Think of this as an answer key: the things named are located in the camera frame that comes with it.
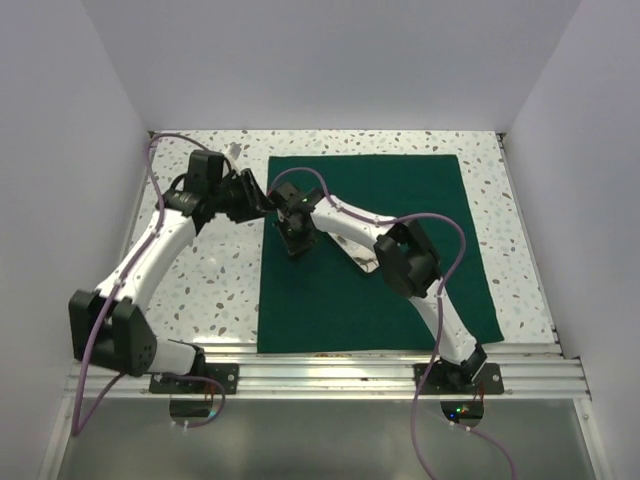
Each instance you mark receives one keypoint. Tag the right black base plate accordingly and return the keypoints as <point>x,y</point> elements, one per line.
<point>432,377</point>

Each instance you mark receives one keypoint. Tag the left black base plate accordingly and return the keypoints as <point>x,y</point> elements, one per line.
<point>221,377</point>

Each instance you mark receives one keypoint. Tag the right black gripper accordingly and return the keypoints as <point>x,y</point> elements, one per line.
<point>293,247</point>

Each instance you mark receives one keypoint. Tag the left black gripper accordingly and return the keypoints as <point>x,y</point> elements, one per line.
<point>255,202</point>

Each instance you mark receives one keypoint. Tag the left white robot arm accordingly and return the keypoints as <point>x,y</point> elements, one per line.
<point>108,324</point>

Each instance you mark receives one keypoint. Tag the stainless steel instrument tray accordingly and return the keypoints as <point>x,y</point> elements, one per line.
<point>361,256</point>

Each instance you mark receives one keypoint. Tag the aluminium frame rail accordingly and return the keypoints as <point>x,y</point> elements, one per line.
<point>527,371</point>

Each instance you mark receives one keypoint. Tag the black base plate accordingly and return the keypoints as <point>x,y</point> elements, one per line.
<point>432,377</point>
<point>221,377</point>

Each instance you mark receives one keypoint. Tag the green surgical drape cloth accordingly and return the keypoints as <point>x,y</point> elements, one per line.
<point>322,302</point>

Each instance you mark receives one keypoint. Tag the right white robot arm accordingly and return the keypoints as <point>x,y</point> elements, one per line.
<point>407,259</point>

